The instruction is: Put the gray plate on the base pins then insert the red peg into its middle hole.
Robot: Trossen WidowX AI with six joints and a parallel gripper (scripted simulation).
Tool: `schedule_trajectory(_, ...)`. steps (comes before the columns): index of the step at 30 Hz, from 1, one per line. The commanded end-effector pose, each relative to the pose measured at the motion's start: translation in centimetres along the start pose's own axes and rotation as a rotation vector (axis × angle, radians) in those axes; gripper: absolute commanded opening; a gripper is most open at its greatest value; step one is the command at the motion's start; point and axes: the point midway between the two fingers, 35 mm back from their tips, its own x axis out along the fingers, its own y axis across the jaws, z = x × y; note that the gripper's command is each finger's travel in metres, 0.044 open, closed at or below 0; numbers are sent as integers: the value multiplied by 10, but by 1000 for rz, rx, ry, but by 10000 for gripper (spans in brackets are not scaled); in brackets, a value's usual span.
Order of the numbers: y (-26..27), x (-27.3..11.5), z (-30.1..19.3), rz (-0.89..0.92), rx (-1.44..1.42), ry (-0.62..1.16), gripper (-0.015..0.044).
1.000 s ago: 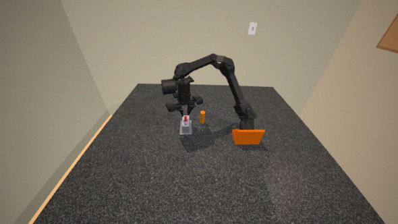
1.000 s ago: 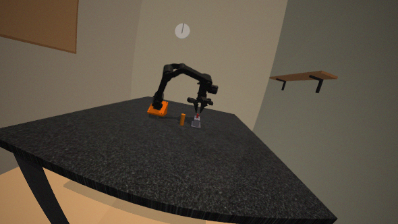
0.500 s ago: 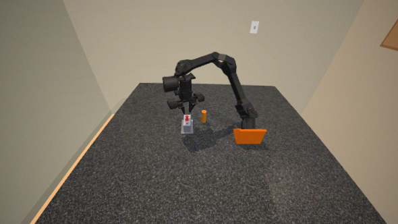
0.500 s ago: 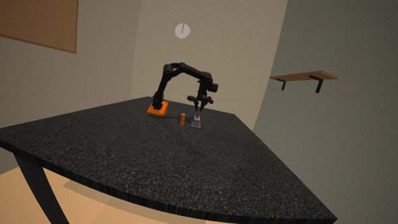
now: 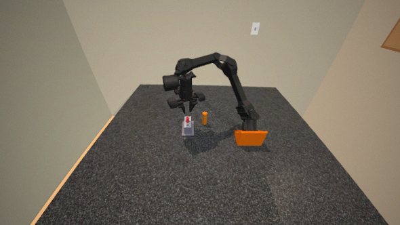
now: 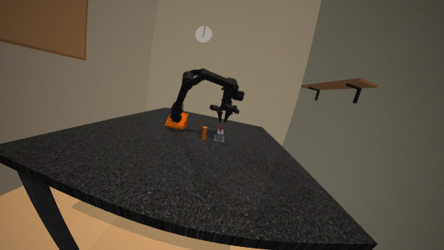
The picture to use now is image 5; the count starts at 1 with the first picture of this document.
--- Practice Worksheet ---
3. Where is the orange cylinder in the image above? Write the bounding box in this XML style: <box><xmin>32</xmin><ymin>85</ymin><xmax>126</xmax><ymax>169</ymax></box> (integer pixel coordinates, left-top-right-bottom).
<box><xmin>202</xmin><ymin>112</ymin><xmax>207</xmax><ymax>125</ymax></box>

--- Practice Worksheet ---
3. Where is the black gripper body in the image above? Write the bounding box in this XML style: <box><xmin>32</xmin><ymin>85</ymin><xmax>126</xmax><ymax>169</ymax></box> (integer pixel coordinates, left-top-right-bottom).
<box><xmin>167</xmin><ymin>88</ymin><xmax>205</xmax><ymax>108</ymax></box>

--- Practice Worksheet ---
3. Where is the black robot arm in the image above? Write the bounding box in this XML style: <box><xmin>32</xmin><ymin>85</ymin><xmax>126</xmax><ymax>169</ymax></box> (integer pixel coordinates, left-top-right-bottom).
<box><xmin>163</xmin><ymin>52</ymin><xmax>260</xmax><ymax>131</ymax></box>

